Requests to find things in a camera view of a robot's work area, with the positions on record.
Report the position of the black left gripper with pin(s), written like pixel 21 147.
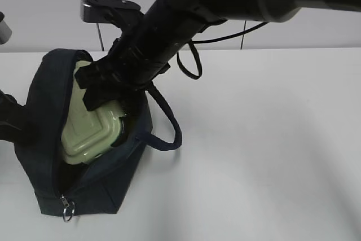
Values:
pixel 16 124

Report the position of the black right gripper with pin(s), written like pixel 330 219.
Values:
pixel 124 69

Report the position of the green lid glass lunch box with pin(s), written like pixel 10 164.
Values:
pixel 89 134

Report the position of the dark navy fabric lunch bag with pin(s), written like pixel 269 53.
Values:
pixel 99 187

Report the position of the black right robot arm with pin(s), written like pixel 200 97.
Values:
pixel 149 40

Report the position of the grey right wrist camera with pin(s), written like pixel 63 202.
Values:
pixel 105 11

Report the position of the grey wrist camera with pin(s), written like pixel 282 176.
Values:
pixel 105 11
pixel 5 31

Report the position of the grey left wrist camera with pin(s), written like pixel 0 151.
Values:
pixel 5 31

